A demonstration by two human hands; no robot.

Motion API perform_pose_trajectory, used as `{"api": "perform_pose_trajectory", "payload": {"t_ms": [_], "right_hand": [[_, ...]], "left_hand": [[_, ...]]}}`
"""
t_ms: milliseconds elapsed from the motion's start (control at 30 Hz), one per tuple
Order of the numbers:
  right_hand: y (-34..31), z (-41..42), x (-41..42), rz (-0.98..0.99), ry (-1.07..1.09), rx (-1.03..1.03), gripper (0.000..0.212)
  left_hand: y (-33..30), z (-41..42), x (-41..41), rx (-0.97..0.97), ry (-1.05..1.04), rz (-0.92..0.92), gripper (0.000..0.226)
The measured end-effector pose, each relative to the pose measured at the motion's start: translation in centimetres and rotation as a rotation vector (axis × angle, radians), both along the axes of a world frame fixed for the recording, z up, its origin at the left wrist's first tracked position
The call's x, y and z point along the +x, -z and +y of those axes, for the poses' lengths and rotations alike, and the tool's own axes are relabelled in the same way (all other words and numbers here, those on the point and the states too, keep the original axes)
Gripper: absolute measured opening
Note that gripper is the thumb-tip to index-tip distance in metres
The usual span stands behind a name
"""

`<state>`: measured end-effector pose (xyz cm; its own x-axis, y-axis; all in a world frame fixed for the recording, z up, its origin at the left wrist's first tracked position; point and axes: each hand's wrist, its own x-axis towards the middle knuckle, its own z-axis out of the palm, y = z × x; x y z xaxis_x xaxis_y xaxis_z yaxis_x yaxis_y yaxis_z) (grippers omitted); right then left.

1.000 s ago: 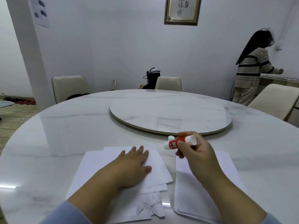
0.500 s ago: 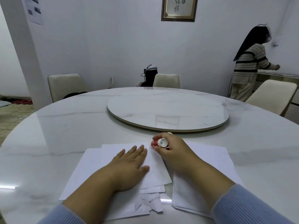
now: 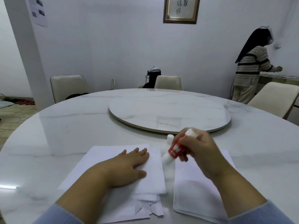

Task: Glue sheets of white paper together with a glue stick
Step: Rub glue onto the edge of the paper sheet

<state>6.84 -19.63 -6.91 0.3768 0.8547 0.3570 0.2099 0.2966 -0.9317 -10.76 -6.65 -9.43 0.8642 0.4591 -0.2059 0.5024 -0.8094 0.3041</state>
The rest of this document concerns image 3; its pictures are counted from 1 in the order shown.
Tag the cream upholstered chair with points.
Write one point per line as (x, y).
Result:
(273, 97)
(67, 87)
(167, 82)

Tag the beige sideboard cabinet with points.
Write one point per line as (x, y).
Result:
(280, 79)

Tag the red white glue stick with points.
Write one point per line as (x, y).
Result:
(176, 149)

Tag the light blue stool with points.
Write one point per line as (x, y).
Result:
(6, 104)

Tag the person's left forearm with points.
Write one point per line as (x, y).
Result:
(79, 198)

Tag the round marble turntable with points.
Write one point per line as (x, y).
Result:
(151, 109)

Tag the person's left hand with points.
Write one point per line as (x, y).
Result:
(123, 167)

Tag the person's right forearm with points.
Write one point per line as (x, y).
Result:
(243, 198)

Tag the white paper sheet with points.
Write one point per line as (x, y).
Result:
(93, 160)

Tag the white headset device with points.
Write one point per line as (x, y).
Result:
(156, 69)

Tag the printed wall notice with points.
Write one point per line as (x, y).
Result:
(39, 18)

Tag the dark shoes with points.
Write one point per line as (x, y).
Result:
(9, 99)

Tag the black cloth bundle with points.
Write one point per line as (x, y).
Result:
(77, 96)

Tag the framed calligraphy picture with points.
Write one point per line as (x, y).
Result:
(181, 10)

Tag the red slippers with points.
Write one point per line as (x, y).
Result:
(24, 102)

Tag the clear plastic tube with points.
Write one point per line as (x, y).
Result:
(113, 83)

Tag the white glue stick cap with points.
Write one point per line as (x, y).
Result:
(170, 137)

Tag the person's right hand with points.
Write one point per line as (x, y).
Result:
(203, 151)

